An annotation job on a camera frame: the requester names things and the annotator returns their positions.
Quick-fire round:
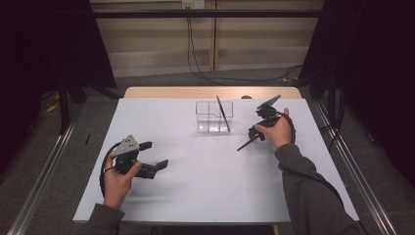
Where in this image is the wooden table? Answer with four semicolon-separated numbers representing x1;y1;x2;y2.
123;86;302;100

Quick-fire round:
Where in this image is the white table cover sheet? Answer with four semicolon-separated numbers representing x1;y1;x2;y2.
72;97;360;225

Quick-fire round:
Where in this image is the black horizontal frame bar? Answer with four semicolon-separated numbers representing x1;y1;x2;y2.
92;9;322;20

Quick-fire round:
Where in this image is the black pen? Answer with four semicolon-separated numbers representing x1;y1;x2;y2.
215;94;232;133

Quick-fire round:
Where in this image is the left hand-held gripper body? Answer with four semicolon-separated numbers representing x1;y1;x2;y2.
112;134;158;180

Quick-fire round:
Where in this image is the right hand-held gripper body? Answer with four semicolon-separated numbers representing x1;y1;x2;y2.
256;94;283;127

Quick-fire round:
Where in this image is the aluminium floor rail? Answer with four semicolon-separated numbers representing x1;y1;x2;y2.
6;107;84;235
314;101;397;235

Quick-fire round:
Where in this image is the right hand-held gripper cable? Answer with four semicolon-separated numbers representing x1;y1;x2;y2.
276;112;346;208

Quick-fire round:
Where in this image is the person's right hand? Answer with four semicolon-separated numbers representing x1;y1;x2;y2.
254;107;294;151

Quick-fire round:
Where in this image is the white wall socket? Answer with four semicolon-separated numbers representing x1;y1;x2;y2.
181;0;206;10

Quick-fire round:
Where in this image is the left hand-held gripper cable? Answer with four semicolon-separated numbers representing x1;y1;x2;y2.
99;141;122;199

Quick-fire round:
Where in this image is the black pencil with orange tip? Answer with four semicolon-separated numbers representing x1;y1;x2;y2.
236;137;260;152

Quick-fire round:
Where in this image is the person's left hand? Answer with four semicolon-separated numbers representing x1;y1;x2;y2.
103;154;143;211

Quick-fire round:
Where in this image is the hand-held gripper cable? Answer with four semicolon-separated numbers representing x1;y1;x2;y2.
99;141;122;199
276;112;346;208

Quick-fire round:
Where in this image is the clear acrylic pen holder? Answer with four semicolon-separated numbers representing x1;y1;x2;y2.
195;100;235;133

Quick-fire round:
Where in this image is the black curtain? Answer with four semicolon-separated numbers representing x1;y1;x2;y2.
0;0;117;170
298;0;415;188

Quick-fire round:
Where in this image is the black wall cable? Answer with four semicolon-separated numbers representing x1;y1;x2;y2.
188;18;302;82
186;8;302;87

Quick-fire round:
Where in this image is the black metal stand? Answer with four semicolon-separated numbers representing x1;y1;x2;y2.
57;76;71;135

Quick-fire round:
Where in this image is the wooden wall post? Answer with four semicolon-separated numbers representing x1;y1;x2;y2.
211;0;219;71

